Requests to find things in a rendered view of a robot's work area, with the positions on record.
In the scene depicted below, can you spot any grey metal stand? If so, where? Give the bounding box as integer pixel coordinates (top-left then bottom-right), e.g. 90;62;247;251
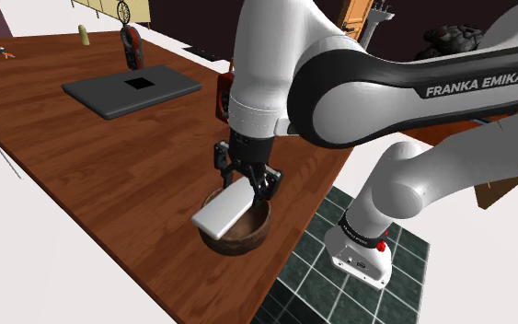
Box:
358;0;396;52

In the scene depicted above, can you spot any dark green tiled robot stand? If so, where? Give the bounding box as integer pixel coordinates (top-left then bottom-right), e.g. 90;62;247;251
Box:
249;185;432;324

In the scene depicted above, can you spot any dark grey closed laptop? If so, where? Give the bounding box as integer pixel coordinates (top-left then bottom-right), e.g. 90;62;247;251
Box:
61;64;203;122

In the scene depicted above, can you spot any brown wooden bowl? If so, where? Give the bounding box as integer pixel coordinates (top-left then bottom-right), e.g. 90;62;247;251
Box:
198;187;272;258

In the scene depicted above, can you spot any dark lumpy rock figure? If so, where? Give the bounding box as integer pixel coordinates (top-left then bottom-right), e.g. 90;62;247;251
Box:
412;24;485;63

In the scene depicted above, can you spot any black and red clamp meter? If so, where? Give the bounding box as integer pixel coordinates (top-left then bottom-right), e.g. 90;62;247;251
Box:
120;25;145;71

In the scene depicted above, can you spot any white rectangular box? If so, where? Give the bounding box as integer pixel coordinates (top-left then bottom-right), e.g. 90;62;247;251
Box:
190;179;260;241

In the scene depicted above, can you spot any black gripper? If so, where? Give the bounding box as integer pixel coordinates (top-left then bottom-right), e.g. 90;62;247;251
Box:
213;131;284;208

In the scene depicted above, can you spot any pale yellow cabinet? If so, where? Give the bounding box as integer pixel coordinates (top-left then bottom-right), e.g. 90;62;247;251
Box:
70;0;152;26

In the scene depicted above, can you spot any orange wooden door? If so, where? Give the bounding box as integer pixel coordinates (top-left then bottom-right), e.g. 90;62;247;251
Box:
336;0;374;42

